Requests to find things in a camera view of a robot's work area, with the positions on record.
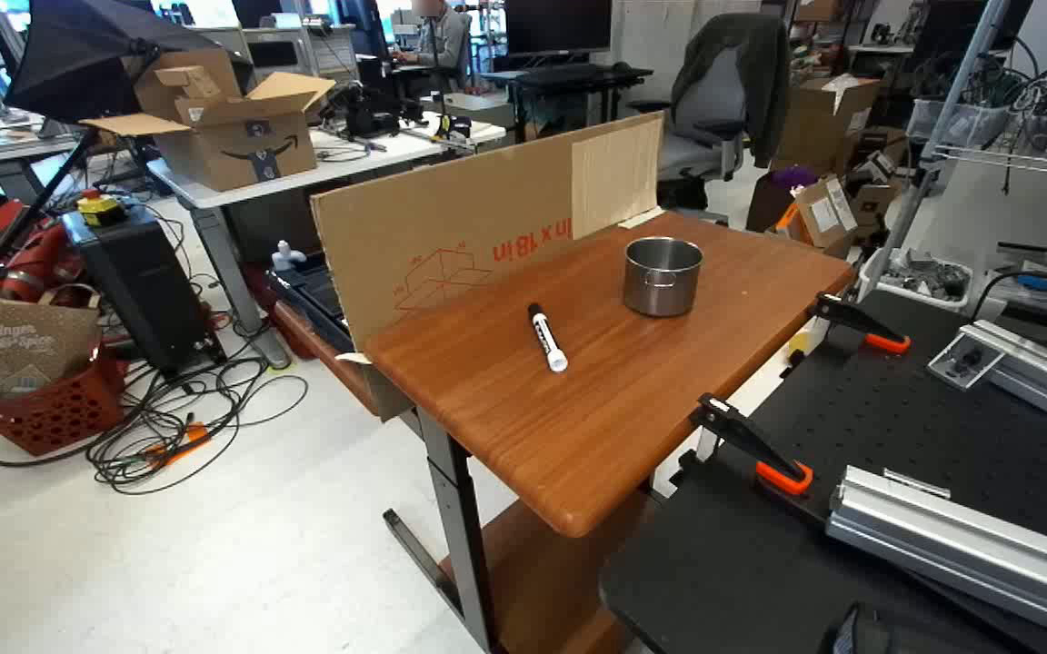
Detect black and white marker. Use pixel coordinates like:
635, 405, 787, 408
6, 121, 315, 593
526, 307, 566, 373

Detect wooden desk with metal legs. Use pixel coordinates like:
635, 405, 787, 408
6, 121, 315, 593
267, 211, 860, 654

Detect small steel pot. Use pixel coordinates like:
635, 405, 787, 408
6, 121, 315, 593
622, 236, 706, 319

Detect black orange clamp near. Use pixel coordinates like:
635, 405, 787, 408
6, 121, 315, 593
692, 395, 815, 497

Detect black orange clamp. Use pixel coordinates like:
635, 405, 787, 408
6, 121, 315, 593
815, 293, 914, 358
692, 395, 815, 497

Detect seated person in background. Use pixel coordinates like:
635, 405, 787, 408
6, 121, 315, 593
392, 0, 468, 78

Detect white office desk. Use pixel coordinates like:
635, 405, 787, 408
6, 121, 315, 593
141, 121, 461, 367

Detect grey office chair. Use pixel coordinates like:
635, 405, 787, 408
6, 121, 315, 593
658, 11, 788, 211

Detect black perforated breadboard table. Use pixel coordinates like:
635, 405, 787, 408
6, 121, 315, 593
605, 293, 1047, 654

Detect black orange clamp far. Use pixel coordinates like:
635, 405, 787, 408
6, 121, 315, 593
815, 293, 914, 358

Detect open Amazon cardboard box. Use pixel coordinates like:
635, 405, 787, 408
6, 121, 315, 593
92, 48, 335, 190

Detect black computer tower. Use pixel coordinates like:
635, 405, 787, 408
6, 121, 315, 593
61, 206, 222, 379

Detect red plastic basket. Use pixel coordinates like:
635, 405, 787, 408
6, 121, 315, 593
0, 350, 128, 457

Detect brown paper bag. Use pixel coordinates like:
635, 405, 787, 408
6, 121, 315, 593
0, 285, 101, 405

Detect cardboard barrier wall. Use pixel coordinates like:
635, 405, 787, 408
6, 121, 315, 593
308, 113, 667, 350

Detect tangled floor cables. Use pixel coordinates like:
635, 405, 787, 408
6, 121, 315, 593
0, 338, 312, 497

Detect aluminium extrusion rail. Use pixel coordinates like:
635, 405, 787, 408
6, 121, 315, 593
927, 319, 1047, 416
824, 465, 1047, 626

